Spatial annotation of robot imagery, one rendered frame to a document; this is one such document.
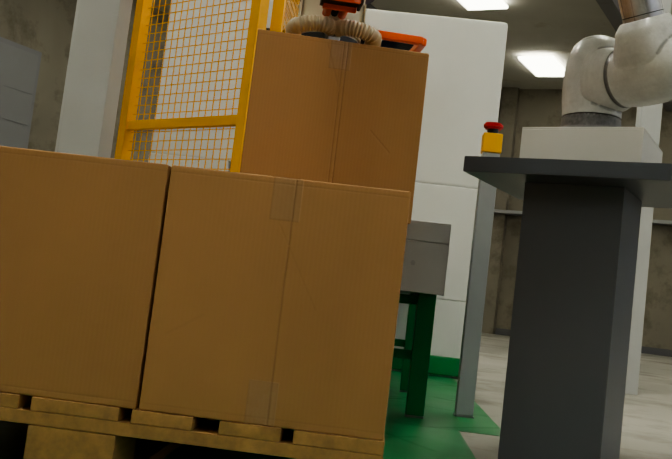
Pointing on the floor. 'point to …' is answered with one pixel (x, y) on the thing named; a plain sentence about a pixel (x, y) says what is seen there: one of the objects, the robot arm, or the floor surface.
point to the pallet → (160, 433)
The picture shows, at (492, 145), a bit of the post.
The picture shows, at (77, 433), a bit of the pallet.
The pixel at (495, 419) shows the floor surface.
